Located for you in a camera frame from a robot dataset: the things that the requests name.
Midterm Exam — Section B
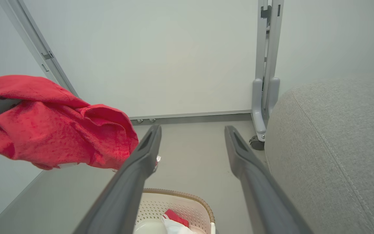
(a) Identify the grey fabric sofa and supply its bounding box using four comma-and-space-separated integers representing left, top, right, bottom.
265, 75, 374, 234

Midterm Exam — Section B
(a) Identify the cream perforated basket brown rim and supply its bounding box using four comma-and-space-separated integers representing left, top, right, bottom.
134, 188, 216, 234

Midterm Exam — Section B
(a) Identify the white and red garment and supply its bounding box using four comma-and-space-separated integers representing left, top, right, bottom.
161, 209, 201, 234

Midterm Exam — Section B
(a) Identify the grey partition post with caster foot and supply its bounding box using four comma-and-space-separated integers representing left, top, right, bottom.
251, 0, 269, 142

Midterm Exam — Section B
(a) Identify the red garment with white hem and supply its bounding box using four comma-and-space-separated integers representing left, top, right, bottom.
0, 75, 139, 171

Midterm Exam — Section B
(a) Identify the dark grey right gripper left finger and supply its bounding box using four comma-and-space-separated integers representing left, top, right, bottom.
73, 125, 162, 234

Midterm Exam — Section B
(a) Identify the black caster wheel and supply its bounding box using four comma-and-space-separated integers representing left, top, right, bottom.
249, 136, 266, 151

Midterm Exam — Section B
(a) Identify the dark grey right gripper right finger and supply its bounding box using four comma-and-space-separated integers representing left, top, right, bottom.
224, 126, 314, 234

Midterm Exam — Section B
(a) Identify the grey partition frame with long foot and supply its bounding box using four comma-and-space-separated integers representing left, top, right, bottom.
0, 0, 79, 98

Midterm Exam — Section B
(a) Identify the grey partition bottom rail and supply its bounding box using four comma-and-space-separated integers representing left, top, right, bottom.
129, 110, 252, 125

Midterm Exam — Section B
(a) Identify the grey partition post with short foot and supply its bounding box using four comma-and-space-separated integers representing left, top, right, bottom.
265, 0, 285, 119

